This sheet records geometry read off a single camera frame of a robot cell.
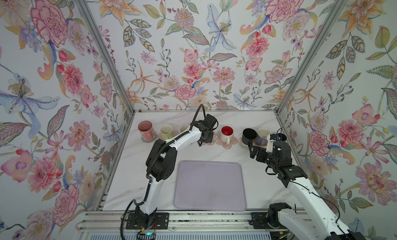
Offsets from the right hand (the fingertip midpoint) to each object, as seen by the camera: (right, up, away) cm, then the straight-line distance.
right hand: (257, 148), depth 82 cm
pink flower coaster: (-23, +4, +5) cm, 24 cm away
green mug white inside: (-52, +9, +16) cm, 55 cm away
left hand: (-25, +4, +14) cm, 29 cm away
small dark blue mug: (+22, +5, +16) cm, 27 cm away
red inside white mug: (-12, +7, +21) cm, 26 cm away
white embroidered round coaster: (-3, 0, +18) cm, 18 cm away
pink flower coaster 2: (-14, 0, +19) cm, 24 cm away
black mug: (0, +6, +13) cm, 15 cm away
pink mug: (-62, +7, +13) cm, 64 cm away
